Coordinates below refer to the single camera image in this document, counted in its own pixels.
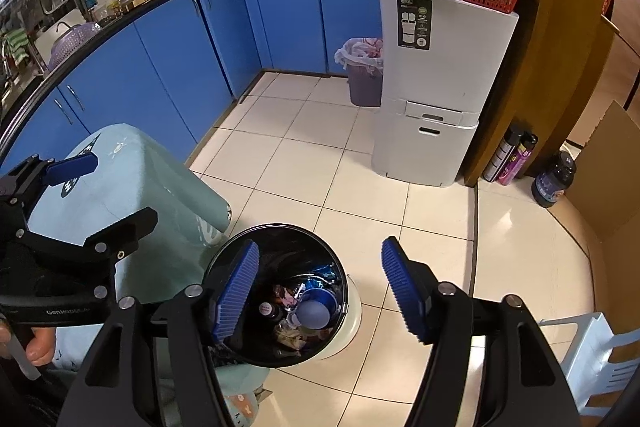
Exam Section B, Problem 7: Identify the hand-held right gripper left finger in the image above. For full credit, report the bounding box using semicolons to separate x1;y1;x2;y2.
69;238;262;427

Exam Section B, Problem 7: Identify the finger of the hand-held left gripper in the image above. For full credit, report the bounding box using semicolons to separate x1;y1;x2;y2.
0;153;99;233
22;206;159;265

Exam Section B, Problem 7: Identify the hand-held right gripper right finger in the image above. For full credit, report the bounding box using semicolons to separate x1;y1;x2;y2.
380;235;584;427

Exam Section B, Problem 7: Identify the dark brown pill bottle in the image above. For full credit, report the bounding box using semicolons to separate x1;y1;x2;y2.
257;299;281;323

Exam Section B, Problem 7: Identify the black and white trash can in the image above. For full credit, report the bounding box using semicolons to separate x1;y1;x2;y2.
201;223;362;369

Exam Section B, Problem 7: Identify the beige snack packet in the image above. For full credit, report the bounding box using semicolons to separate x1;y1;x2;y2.
272;322;331;350

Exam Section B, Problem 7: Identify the blue paper cup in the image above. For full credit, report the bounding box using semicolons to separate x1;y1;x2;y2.
289;289;338;330

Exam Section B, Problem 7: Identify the blue foil wrapper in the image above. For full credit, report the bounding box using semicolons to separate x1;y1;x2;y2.
295;263;337;295

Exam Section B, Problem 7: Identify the person's left hand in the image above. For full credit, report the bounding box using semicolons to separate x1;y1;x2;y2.
0;314;57;368

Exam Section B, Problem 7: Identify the round table with blue cloth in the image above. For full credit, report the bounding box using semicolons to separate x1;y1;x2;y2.
0;123;273;427

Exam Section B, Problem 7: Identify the purple plastic colander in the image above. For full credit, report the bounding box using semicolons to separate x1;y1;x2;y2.
47;23;103;72

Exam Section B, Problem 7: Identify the green striped towel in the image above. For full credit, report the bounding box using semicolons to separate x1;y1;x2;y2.
1;28;28;68

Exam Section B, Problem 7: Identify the black spray can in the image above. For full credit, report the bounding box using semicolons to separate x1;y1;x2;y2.
481;125;525;182

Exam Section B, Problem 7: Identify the magenta spray can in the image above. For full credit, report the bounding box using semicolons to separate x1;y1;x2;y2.
496;133;540;186

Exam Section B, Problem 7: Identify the dark plastic jug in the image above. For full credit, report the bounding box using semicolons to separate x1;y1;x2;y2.
531;150;577;208

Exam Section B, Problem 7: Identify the light blue plastic stool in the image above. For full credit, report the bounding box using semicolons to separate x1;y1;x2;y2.
537;312;640;418

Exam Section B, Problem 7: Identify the white tall storage unit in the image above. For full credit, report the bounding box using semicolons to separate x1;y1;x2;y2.
371;0;520;188

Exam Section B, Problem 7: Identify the grey bin with plastic bag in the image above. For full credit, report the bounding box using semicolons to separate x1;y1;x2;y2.
334;37;385;108

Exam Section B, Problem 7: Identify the brown cardboard box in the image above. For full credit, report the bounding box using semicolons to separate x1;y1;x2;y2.
547;99;640;288

